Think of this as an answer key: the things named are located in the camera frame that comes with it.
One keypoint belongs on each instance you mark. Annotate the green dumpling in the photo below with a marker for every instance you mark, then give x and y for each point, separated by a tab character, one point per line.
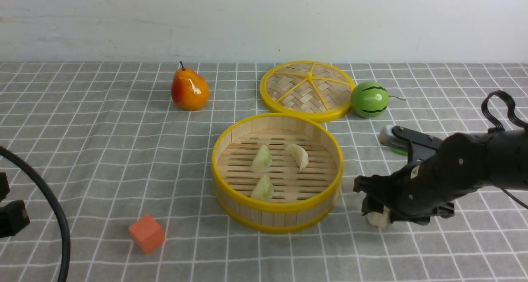
262	160
264	189

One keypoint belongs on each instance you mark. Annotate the bamboo steamer tray yellow rim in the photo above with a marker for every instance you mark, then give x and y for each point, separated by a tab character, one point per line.
300	200

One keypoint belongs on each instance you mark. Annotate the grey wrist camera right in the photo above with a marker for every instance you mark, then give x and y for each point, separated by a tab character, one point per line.
419	145

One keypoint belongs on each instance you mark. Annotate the orange wooden cube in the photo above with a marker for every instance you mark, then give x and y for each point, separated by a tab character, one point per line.
147	234

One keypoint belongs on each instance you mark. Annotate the woven bamboo steamer lid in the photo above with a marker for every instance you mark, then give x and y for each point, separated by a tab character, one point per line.
308	89

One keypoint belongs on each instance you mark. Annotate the green wooden cube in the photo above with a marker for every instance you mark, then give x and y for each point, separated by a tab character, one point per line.
398	151

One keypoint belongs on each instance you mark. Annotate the green toy watermelon ball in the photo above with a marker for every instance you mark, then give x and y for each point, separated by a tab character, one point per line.
369	99

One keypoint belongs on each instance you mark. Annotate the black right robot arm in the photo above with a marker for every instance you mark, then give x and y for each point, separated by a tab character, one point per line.
507	154

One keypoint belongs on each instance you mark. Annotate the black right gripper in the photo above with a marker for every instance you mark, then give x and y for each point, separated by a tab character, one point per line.
426	188

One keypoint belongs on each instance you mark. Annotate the grey checked tablecloth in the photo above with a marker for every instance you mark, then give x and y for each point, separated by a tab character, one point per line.
112	146

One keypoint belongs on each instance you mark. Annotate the orange yellow toy pear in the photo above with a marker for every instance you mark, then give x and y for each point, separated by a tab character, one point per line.
189	90

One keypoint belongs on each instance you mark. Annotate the white dumpling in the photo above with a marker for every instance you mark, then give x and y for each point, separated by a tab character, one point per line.
379	220
300	156

